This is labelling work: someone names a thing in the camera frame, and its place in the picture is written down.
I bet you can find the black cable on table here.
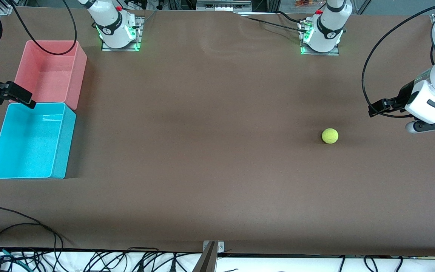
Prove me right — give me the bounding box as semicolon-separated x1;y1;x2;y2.
236;11;309;34
276;11;307;24
131;9;158;31

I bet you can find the yellow-green tennis ball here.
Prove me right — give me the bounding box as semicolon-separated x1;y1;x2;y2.
322;128;339;144

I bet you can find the teal cable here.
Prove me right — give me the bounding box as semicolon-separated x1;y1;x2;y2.
0;246;25;267

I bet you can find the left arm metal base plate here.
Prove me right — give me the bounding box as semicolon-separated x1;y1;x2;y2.
300;21;339;56

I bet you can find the silver metal table bracket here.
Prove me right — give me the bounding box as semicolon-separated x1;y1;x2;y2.
202;241;225;254

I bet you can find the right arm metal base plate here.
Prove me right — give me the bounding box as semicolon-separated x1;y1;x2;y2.
102;16;143;51

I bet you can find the pink plastic bin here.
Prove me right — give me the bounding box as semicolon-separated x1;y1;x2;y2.
9;40;88;110

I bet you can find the long black left arm cable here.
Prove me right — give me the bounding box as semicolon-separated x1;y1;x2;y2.
362;0;435;118

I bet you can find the grey power strip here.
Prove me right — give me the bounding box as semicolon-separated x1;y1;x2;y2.
196;0;253;12

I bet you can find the long black right arm cable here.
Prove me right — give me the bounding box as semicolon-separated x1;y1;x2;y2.
9;0;78;56

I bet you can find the long black arm cable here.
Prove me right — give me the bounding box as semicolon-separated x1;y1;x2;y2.
362;0;435;118
9;0;78;56

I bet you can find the dark metal bar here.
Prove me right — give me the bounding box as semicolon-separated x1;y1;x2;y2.
192;242;218;272

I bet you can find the blue plastic bin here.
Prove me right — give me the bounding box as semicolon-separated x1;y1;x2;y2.
0;102;77;179

